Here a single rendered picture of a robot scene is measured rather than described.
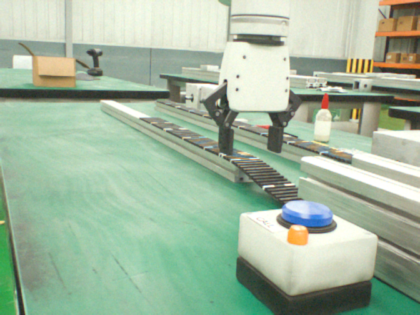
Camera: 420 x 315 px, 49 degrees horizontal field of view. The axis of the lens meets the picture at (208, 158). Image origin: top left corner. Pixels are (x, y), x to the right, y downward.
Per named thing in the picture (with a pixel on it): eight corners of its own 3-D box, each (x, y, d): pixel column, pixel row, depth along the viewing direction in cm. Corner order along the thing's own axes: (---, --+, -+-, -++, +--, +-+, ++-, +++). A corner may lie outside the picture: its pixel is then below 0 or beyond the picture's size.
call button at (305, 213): (270, 224, 38) (272, 200, 38) (310, 219, 40) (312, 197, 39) (299, 242, 35) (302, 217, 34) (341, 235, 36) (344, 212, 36)
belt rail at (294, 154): (154, 109, 164) (154, 100, 163) (164, 109, 165) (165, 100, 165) (332, 175, 79) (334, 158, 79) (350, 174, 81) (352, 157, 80)
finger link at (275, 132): (286, 107, 73) (283, 149, 75) (269, 107, 72) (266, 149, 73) (298, 110, 70) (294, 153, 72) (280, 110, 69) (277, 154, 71)
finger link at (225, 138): (225, 107, 69) (223, 151, 70) (206, 107, 67) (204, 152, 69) (235, 110, 66) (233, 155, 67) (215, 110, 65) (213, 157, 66)
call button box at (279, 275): (234, 277, 40) (238, 208, 39) (323, 262, 44) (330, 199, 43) (286, 326, 33) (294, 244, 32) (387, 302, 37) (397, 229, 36)
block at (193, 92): (179, 109, 166) (180, 83, 164) (207, 109, 171) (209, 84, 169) (189, 113, 158) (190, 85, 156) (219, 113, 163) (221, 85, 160)
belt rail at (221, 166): (100, 109, 156) (100, 100, 155) (112, 109, 157) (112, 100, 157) (234, 182, 71) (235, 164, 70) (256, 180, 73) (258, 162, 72)
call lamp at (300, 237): (282, 239, 33) (284, 223, 33) (299, 236, 34) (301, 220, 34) (294, 246, 32) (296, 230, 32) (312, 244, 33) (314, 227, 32)
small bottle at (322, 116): (321, 139, 117) (326, 92, 115) (332, 141, 114) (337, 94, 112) (310, 139, 115) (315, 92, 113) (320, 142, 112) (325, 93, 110)
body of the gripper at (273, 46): (274, 36, 72) (269, 108, 74) (215, 32, 68) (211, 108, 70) (303, 35, 65) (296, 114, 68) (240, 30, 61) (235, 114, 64)
